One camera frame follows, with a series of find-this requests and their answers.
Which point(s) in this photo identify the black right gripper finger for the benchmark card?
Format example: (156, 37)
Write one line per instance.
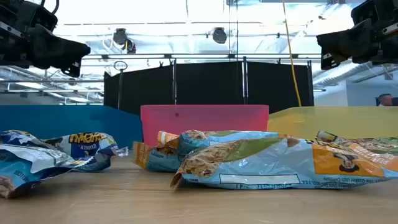
(348, 42)

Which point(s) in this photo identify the pink plastic bin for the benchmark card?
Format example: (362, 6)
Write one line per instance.
(205, 118)

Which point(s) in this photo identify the yellow plastic bin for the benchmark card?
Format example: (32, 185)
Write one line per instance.
(335, 121)

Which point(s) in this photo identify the blue Chewy granola bar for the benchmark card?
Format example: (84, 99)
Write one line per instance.
(25, 165)
(90, 146)

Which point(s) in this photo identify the person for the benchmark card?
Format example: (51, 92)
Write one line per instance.
(385, 100)

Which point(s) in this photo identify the blue plastic bin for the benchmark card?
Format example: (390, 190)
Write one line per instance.
(71, 119)

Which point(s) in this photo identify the black partition panel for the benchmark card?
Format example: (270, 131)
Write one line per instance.
(208, 82)
(276, 85)
(140, 88)

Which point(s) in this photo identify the grey metal rail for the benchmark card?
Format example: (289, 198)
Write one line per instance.
(202, 56)

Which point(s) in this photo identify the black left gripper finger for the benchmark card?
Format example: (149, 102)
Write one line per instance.
(59, 51)

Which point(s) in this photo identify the black ceiling lamp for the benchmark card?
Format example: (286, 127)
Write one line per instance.
(122, 39)
(219, 35)

